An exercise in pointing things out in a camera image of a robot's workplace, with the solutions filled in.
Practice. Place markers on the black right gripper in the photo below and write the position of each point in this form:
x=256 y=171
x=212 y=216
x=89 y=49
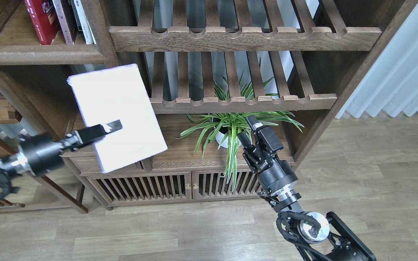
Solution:
x=277 y=180

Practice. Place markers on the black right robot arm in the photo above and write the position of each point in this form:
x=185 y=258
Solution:
x=316 y=237

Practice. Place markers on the red book with photo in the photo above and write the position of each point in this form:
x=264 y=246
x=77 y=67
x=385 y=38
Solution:
x=45 y=21

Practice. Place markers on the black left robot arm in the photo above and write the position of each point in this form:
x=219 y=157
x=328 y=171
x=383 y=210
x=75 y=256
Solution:
x=8 y=172

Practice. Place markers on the white curtain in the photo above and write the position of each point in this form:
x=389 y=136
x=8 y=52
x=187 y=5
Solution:
x=391 y=85

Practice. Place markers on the wooden side furniture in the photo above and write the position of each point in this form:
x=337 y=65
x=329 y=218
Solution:
x=9 y=115

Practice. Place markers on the maroon book white characters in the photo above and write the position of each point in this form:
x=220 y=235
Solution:
x=67 y=20

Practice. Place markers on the green spider plant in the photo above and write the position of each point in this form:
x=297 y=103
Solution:
x=212 y=122

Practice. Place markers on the upright white books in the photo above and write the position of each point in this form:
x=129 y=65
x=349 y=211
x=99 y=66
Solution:
x=81 y=18

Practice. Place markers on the white paperback book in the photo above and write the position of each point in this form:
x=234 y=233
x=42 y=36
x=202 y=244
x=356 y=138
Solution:
x=113 y=94

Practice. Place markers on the white plant pot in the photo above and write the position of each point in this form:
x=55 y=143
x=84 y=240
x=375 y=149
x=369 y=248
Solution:
x=225 y=142

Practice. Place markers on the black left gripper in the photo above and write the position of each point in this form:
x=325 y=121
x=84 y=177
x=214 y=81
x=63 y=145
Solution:
x=42 y=153

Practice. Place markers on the dark wooden bookshelf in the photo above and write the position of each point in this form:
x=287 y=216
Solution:
x=212 y=58

